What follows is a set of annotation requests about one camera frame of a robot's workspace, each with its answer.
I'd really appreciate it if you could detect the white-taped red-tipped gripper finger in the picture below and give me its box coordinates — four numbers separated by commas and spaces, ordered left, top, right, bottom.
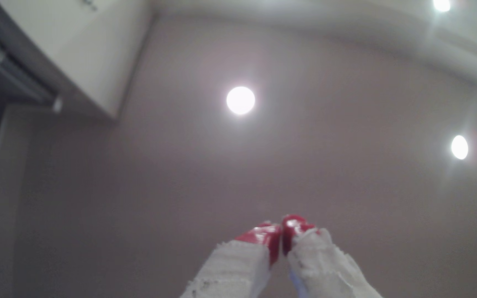
282, 214, 384, 298
180, 221, 282, 298

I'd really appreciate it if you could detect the white wall cabinet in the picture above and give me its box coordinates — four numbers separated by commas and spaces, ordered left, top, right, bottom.
0, 0, 153, 120

